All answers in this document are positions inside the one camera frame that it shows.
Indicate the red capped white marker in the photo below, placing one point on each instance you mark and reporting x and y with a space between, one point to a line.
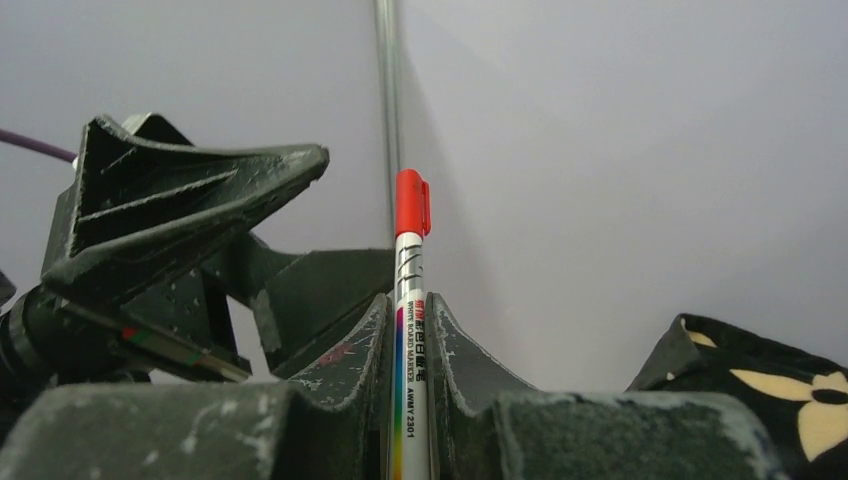
410 456

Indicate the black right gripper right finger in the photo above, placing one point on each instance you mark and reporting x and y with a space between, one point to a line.
490 424

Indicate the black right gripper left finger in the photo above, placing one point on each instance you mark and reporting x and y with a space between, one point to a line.
325 422

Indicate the black floral pillow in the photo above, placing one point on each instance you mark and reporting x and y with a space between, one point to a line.
799 397

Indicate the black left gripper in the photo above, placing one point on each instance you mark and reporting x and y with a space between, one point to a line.
140 212

